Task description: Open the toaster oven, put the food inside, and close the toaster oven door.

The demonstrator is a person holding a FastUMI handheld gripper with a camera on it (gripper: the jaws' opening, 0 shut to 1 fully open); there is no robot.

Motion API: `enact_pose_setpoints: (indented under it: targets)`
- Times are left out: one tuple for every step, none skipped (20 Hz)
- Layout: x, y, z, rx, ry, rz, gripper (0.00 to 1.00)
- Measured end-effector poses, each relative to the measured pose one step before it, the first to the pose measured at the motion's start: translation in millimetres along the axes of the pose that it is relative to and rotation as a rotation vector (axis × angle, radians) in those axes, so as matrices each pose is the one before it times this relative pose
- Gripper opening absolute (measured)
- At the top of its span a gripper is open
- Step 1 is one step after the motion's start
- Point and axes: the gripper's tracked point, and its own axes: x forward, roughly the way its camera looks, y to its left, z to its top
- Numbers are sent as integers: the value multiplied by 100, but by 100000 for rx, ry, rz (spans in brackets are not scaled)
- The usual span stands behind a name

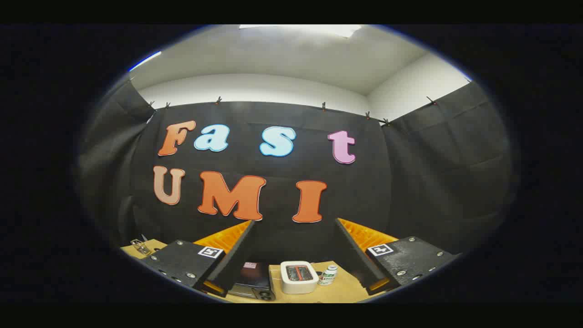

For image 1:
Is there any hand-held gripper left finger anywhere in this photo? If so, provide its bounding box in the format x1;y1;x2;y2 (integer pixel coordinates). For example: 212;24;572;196
137;220;256;299

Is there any white pop-up toaster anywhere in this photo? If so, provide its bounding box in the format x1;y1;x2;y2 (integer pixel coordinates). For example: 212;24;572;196
280;261;319;294

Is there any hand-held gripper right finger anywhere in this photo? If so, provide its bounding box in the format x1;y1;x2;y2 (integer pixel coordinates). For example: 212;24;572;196
335;218;460;296

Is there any black toaster oven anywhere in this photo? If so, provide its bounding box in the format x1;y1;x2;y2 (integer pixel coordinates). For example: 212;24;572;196
228;261;277;301

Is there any ceiling light panel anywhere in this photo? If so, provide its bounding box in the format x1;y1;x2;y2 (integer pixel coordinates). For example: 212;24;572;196
239;25;363;38
129;51;162;72

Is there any white bottle green label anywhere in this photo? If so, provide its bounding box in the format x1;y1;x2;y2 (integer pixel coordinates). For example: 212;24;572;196
319;265;338;286

